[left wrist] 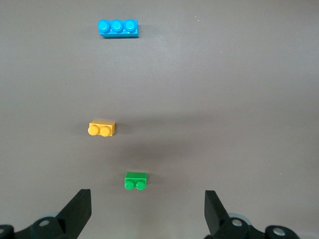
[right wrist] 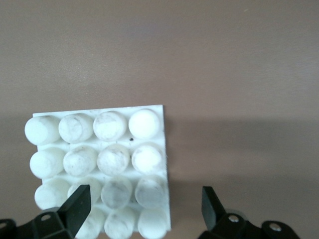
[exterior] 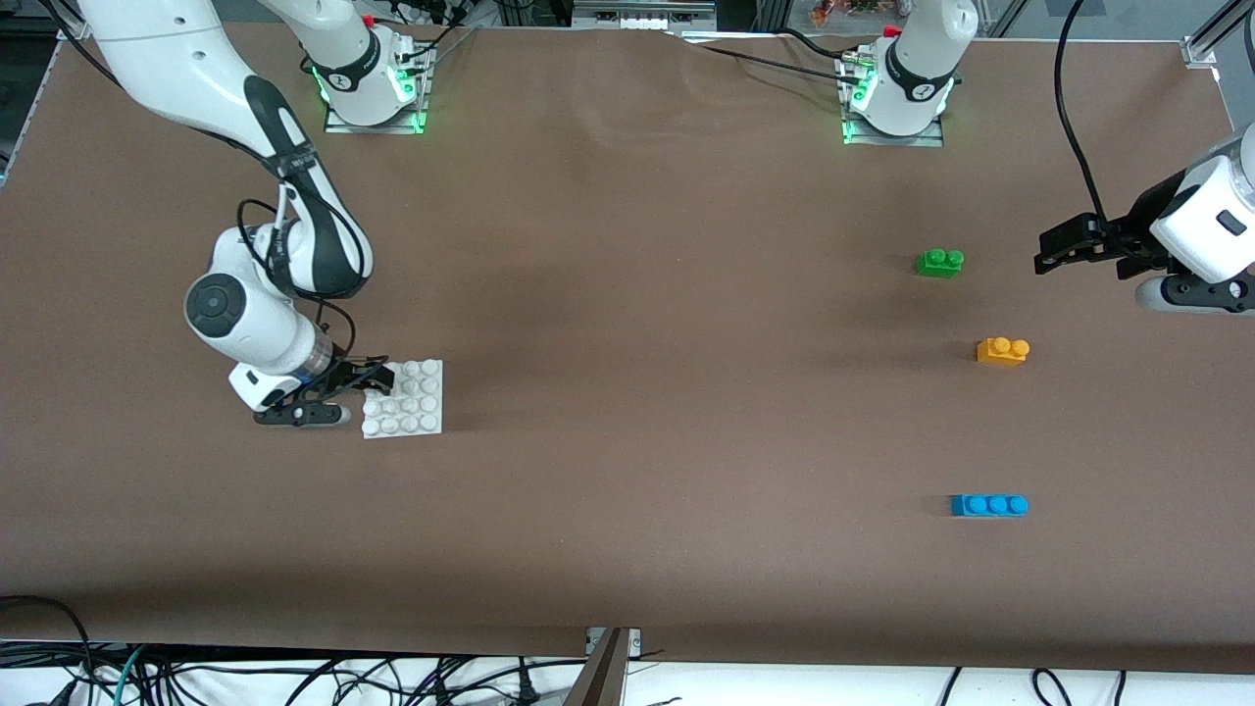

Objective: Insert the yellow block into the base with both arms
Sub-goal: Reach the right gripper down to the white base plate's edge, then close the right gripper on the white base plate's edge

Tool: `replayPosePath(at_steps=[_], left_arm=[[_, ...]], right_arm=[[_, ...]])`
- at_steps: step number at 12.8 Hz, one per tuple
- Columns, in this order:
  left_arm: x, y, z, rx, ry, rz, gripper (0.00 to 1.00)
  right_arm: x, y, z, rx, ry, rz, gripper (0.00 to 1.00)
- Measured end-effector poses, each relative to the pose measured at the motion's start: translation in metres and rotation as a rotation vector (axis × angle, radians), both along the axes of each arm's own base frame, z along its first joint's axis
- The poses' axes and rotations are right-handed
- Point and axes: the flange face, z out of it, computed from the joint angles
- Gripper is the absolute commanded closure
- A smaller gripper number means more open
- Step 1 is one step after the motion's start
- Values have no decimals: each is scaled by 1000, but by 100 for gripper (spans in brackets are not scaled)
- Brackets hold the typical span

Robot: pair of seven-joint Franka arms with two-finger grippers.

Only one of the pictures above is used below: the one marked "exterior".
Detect white studded base plate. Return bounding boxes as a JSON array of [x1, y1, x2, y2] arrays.
[[361, 359, 445, 439]]

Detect blue three-stud block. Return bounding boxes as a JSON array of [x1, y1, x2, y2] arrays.
[[949, 494, 1030, 519]]

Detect brown table cover sheet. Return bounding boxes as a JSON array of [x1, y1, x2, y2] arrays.
[[0, 18, 1255, 676]]

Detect colourful small items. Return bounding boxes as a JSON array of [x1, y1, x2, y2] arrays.
[[809, 0, 888, 25]]

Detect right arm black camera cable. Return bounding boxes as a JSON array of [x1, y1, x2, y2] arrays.
[[39, 0, 369, 364]]

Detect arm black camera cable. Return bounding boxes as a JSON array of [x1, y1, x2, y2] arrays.
[[39, 0, 369, 364], [1054, 0, 1114, 227]]

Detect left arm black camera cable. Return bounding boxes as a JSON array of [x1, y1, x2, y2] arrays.
[[1054, 0, 1114, 227]]

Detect aluminium extrusion frame corner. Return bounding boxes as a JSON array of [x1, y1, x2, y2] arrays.
[[1181, 0, 1255, 68]]

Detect black looped cable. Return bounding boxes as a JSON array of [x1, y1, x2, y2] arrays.
[[0, 595, 94, 706]]

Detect teal cable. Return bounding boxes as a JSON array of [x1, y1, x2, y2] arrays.
[[98, 642, 150, 706]]

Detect dark metal post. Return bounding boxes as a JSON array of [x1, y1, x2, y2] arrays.
[[564, 628, 630, 706]]

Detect aluminium frame with white parts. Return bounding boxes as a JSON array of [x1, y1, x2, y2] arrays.
[[572, 0, 719, 30]]

